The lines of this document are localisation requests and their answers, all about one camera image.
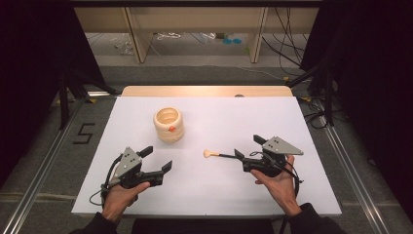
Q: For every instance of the person's left hand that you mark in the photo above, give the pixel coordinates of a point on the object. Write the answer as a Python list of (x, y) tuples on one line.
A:
[(118, 198)]

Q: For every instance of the aluminium floor rail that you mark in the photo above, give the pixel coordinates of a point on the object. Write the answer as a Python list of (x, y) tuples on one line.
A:
[(354, 175), (42, 175)]

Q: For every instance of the white table mat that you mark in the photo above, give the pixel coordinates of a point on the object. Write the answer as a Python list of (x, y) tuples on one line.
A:
[(211, 188)]

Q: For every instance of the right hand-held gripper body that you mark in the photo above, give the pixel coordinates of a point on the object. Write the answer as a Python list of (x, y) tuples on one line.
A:
[(276, 148)]

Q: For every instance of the clear plastic bits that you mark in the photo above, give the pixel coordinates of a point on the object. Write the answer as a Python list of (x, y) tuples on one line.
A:
[(123, 47)]

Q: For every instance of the person's right hand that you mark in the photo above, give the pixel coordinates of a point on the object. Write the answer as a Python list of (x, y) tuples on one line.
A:
[(282, 188)]

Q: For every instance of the black metal stand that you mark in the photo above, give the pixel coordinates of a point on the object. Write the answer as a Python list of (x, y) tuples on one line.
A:
[(328, 94), (69, 84)]

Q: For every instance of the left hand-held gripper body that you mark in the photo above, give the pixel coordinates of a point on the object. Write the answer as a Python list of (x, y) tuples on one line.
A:
[(128, 165)]

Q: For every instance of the black curtain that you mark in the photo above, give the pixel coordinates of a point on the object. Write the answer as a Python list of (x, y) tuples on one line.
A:
[(373, 81), (35, 71)]

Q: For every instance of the blue round objects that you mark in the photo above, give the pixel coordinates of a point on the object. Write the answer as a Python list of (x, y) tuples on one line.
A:
[(232, 41)]

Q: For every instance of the beige wooden desk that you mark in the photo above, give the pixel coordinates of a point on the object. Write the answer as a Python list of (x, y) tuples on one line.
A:
[(136, 35)]

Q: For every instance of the light wooden table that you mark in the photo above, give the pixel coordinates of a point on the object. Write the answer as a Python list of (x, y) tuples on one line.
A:
[(195, 91)]

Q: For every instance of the cream ribbed duck cup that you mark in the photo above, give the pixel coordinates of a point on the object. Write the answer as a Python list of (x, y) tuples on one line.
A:
[(168, 125)]

